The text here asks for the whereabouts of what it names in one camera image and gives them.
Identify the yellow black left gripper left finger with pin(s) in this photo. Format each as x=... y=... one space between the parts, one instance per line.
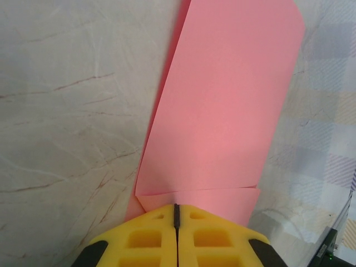
x=139 y=242

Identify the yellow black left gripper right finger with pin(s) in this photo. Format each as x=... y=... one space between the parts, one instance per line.
x=217 y=242

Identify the pink paper sheet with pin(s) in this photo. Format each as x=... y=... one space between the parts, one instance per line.
x=222 y=97

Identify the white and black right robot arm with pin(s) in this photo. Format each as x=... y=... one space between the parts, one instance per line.
x=326 y=250

